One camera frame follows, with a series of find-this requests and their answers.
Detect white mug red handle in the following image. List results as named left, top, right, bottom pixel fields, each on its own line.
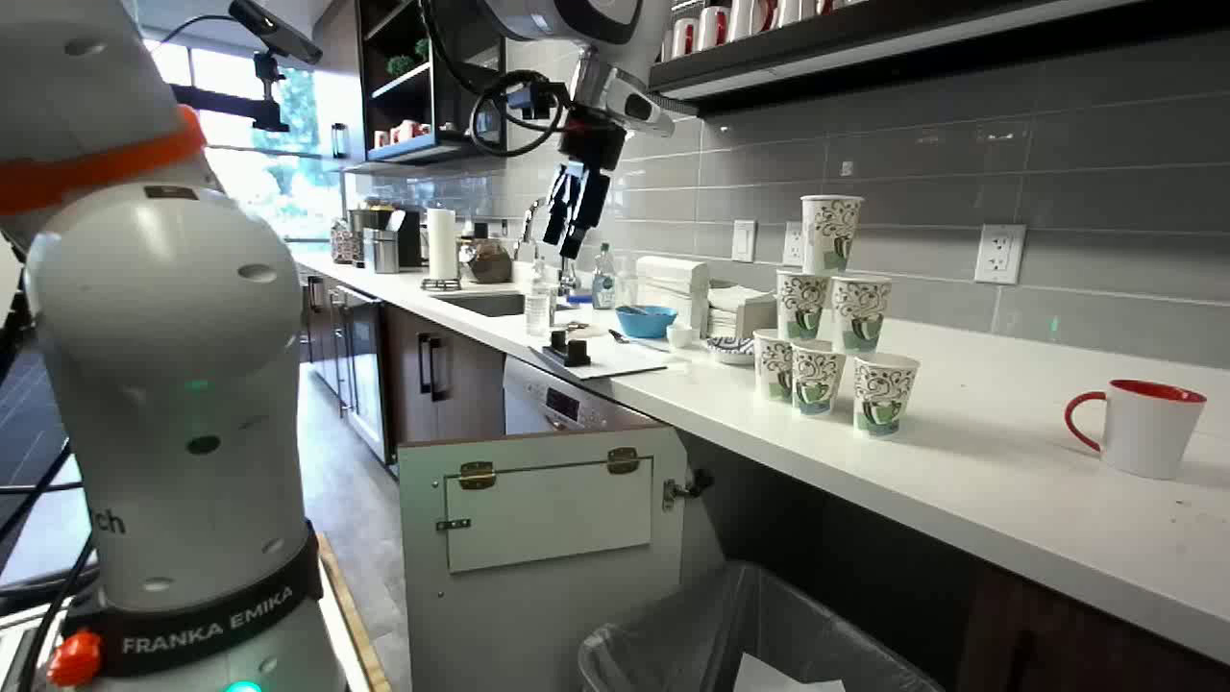
left=1062, top=377, right=1210, bottom=484

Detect steel coffee machine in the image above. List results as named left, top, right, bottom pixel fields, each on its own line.
left=363, top=204, right=428, bottom=276

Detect black plastic holder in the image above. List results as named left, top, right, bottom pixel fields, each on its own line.
left=543, top=327, right=596, bottom=375

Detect white wall switch plate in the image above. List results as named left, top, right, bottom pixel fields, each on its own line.
left=727, top=217, right=763, bottom=264

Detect black floating shelf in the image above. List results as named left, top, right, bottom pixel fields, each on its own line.
left=645, top=0, right=1230, bottom=124

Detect white square containers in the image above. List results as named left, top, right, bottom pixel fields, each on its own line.
left=709, top=280, right=782, bottom=348

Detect open cabinet door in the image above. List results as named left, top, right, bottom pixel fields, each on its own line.
left=395, top=423, right=698, bottom=692

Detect black wall shelf unit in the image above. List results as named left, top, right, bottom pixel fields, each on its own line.
left=355, top=0, right=508, bottom=168

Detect steel dishwasher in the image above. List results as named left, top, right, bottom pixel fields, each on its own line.
left=499, top=358, right=651, bottom=439

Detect white paper towel roll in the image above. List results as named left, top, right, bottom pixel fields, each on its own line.
left=423, top=204, right=465, bottom=294

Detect dark wooden base cabinet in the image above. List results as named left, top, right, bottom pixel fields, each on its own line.
left=955, top=563, right=1230, bottom=692

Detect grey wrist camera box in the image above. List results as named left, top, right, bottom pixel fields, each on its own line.
left=596, top=71, right=682, bottom=141

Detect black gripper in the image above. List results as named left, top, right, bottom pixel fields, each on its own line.
left=543, top=104, right=633, bottom=264

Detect white cutting board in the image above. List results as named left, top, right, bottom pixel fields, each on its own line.
left=527, top=336, right=674, bottom=385

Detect kitchen sink basin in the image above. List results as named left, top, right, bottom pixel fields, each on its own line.
left=431, top=284, right=531, bottom=323

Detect glass coffee pot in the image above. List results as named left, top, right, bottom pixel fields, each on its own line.
left=459, top=218, right=520, bottom=290

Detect blue patterned paper bowl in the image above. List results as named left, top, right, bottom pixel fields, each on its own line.
left=705, top=336, right=763, bottom=375

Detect clear plastic water bottle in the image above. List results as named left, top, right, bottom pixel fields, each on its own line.
left=523, top=253, right=560, bottom=343

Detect white red ceramic mug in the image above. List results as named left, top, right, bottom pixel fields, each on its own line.
left=727, top=0, right=775, bottom=43
left=692, top=0, right=733, bottom=54
left=664, top=11, right=705, bottom=61

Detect chrome kitchen faucet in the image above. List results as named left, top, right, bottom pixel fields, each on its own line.
left=517, top=200, right=554, bottom=263

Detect grey trash bin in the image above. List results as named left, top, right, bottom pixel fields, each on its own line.
left=574, top=557, right=947, bottom=692

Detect brown cabinet black handle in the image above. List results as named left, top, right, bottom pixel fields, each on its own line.
left=381, top=303, right=513, bottom=453

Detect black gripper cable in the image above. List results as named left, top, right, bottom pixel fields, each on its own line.
left=461, top=67, right=574, bottom=167

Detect blue plastic bowl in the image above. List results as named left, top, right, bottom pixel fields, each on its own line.
left=610, top=302, right=682, bottom=343

